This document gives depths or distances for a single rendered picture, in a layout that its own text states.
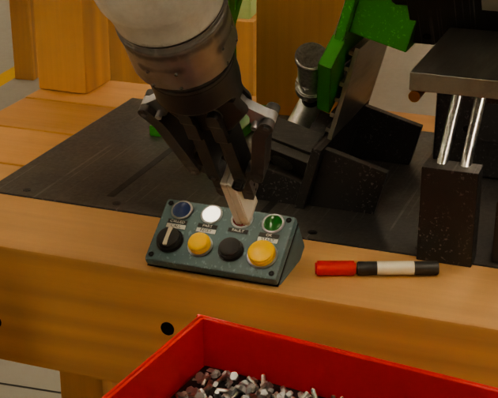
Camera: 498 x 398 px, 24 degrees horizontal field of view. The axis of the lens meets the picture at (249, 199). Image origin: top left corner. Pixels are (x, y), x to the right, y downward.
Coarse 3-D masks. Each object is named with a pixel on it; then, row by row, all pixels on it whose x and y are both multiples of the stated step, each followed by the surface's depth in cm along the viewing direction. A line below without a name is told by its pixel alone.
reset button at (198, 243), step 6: (198, 234) 121; (204, 234) 121; (192, 240) 121; (198, 240) 121; (204, 240) 121; (192, 246) 121; (198, 246) 121; (204, 246) 121; (192, 252) 121; (198, 252) 121; (204, 252) 121
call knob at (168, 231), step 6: (168, 228) 123; (174, 228) 123; (162, 234) 122; (168, 234) 122; (174, 234) 122; (162, 240) 122; (168, 240) 122; (174, 240) 122; (180, 240) 122; (162, 246) 122; (168, 246) 122; (174, 246) 122
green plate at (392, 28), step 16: (352, 0) 128; (368, 0) 129; (384, 0) 128; (352, 16) 129; (368, 16) 129; (384, 16) 129; (400, 16) 128; (336, 32) 130; (352, 32) 131; (368, 32) 130; (384, 32) 129; (400, 32) 129; (400, 48) 129
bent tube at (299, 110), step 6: (300, 102) 142; (294, 108) 142; (300, 108) 141; (306, 108) 141; (312, 108) 141; (294, 114) 141; (300, 114) 141; (306, 114) 141; (312, 114) 141; (318, 114) 142; (288, 120) 141; (294, 120) 140; (300, 120) 140; (306, 120) 140; (312, 120) 141; (306, 126) 140
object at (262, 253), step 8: (264, 240) 119; (256, 248) 119; (264, 248) 119; (272, 248) 119; (248, 256) 119; (256, 256) 118; (264, 256) 118; (272, 256) 118; (256, 264) 118; (264, 264) 118
